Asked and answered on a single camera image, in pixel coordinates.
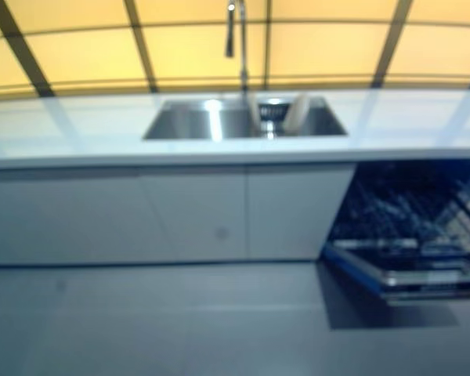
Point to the dishwasher plate rack with tines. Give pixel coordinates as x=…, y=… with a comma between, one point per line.
x=376, y=223

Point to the stainless steel sink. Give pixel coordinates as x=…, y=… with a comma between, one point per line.
x=188, y=121

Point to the black sink drying rack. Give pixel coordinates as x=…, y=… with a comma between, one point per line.
x=269, y=113

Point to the chrome kitchen faucet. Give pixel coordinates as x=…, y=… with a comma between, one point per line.
x=243, y=47

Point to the dark window frame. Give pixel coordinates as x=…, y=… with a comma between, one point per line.
x=19, y=43

